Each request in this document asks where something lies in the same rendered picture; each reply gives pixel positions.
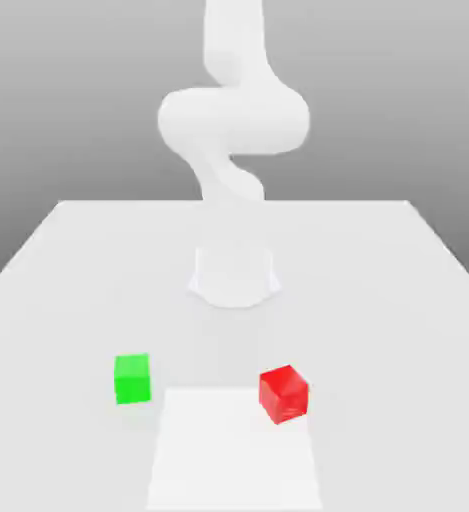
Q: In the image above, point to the small red cube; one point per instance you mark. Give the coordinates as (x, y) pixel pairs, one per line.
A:
(282, 394)

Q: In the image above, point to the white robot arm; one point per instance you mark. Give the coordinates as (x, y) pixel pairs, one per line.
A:
(234, 124)

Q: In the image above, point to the small green cube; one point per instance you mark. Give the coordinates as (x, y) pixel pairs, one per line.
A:
(132, 379)

